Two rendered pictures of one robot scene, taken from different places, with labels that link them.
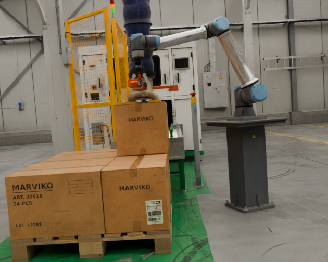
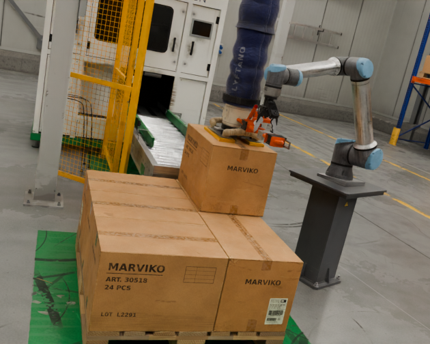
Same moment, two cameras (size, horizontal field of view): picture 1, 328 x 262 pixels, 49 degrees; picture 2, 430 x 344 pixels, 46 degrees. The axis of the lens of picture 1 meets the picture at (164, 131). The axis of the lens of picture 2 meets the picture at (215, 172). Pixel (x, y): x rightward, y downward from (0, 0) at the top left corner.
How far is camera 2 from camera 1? 1.50 m
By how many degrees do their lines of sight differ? 24
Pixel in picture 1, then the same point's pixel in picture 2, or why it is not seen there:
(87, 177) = (211, 263)
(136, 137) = (231, 191)
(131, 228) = (245, 327)
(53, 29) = not seen: outside the picture
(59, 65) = (69, 14)
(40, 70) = not seen: outside the picture
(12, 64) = not seen: outside the picture
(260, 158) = (343, 228)
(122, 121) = (219, 168)
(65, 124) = (59, 106)
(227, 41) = (364, 91)
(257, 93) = (373, 162)
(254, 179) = (332, 252)
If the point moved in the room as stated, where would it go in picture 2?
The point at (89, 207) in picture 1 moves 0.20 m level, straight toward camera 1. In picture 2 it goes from (203, 299) to (226, 323)
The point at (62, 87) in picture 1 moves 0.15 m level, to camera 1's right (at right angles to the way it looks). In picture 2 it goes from (67, 49) to (88, 53)
